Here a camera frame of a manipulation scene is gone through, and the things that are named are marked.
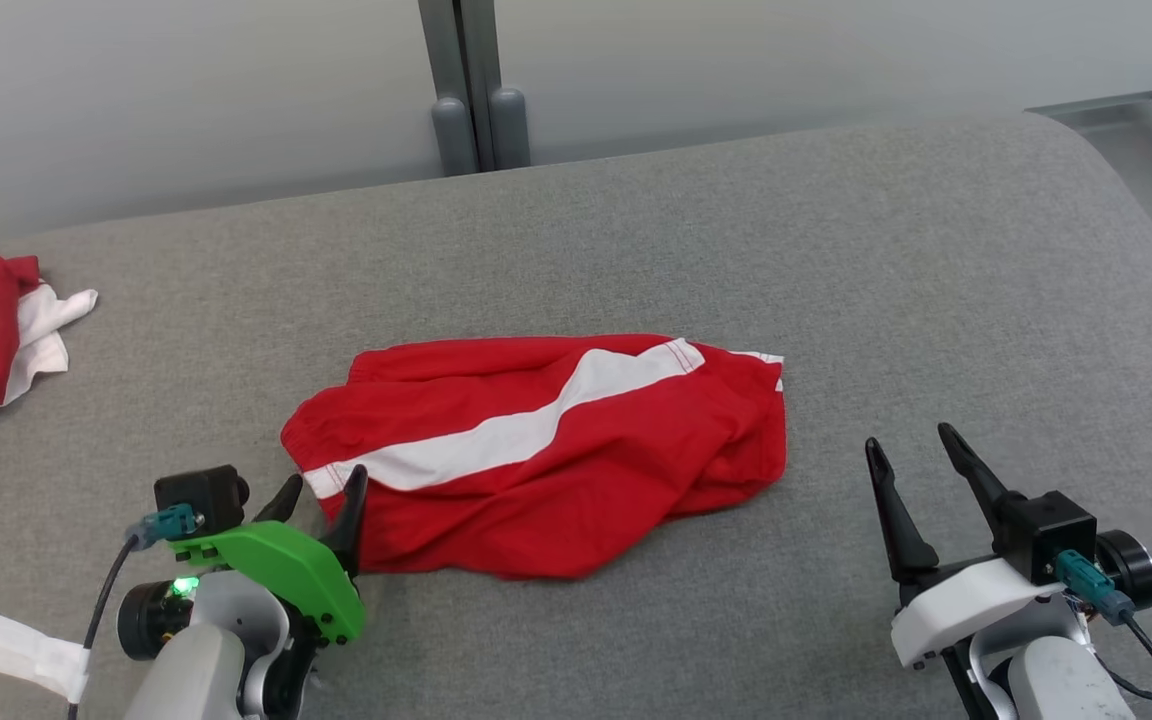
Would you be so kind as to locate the grey fabric sofa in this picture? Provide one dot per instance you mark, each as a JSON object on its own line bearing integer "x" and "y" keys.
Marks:
{"x": 636, "y": 250}

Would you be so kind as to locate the red shorts with white stripe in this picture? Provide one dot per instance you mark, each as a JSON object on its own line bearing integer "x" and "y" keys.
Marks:
{"x": 556, "y": 460}

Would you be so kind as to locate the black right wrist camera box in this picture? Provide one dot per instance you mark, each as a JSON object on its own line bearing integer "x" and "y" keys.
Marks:
{"x": 1046, "y": 535}

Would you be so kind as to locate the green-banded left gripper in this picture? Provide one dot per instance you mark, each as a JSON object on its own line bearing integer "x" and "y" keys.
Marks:
{"x": 286, "y": 575}

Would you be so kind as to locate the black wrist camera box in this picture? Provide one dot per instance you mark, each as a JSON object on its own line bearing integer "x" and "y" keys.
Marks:
{"x": 1046, "y": 535}
{"x": 201, "y": 495}

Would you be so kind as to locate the grey partition base rail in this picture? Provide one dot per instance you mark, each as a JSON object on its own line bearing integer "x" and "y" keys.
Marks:
{"x": 1096, "y": 104}

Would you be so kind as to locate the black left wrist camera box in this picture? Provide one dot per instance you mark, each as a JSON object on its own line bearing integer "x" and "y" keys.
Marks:
{"x": 201, "y": 495}

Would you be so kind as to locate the grey partition post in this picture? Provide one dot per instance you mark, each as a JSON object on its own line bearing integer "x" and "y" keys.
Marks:
{"x": 476, "y": 90}

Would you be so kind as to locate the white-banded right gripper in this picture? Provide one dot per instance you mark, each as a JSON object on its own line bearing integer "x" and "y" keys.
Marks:
{"x": 966, "y": 605}

